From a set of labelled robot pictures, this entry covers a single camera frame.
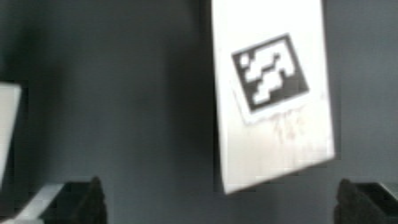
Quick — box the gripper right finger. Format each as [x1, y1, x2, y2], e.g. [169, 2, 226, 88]
[335, 179, 398, 224]

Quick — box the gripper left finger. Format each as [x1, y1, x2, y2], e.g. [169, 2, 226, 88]
[6, 177, 109, 224]

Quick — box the white round stool seat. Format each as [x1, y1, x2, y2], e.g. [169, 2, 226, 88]
[0, 82, 22, 188]

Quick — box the white stool leg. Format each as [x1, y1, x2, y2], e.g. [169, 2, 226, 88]
[212, 0, 336, 193]

